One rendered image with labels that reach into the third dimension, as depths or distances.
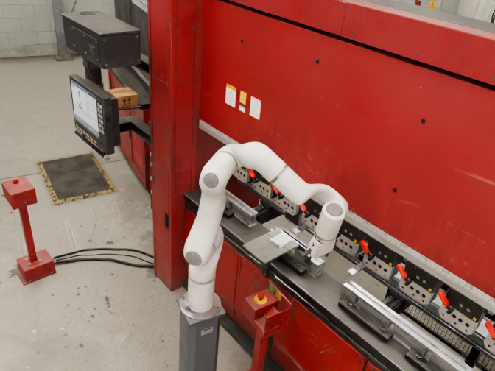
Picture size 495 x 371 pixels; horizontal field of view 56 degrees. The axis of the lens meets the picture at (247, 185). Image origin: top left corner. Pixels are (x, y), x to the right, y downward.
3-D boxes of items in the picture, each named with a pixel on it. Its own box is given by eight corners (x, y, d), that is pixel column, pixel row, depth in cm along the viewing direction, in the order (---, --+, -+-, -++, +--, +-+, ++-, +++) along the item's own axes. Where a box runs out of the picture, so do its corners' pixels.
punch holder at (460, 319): (436, 314, 197) (448, 286, 189) (446, 305, 203) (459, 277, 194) (470, 337, 188) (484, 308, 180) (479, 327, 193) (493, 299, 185)
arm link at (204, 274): (183, 280, 200) (184, 236, 188) (200, 254, 216) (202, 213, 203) (209, 288, 198) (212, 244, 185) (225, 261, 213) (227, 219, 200)
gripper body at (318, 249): (319, 246, 172) (313, 262, 180) (341, 236, 176) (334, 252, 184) (308, 231, 176) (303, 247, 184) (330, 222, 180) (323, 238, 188)
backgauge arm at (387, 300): (364, 323, 247) (370, 304, 240) (427, 274, 285) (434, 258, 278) (377, 333, 242) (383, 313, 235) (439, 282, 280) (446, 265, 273)
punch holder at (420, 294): (397, 287, 210) (406, 260, 201) (406, 280, 215) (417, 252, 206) (426, 307, 201) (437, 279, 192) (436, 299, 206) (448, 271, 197)
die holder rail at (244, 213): (202, 191, 318) (202, 179, 313) (209, 188, 322) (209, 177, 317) (249, 227, 288) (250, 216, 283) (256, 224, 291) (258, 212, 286)
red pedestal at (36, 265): (14, 271, 359) (-7, 180, 316) (46, 258, 374) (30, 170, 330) (23, 285, 347) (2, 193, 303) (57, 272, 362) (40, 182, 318)
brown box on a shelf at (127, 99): (103, 99, 414) (102, 85, 407) (132, 96, 425) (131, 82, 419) (111, 111, 392) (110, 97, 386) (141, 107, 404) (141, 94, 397)
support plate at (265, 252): (242, 246, 254) (242, 244, 253) (276, 230, 269) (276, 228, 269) (264, 264, 243) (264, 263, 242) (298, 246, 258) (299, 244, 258)
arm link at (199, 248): (218, 252, 201) (203, 275, 188) (193, 241, 203) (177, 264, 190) (242, 155, 174) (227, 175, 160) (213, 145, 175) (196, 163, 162)
